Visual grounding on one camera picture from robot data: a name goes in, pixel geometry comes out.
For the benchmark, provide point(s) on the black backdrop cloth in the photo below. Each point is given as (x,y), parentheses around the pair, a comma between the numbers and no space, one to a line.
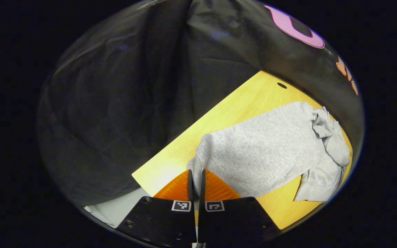
(133,86)

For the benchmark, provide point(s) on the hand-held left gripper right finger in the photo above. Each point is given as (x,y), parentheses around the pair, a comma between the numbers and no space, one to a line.
(202,191)

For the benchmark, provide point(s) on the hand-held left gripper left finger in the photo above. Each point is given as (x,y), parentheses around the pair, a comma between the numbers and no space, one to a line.
(191,191)

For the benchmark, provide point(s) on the grey hoodie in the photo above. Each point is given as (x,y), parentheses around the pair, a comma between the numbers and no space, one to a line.
(264,148)

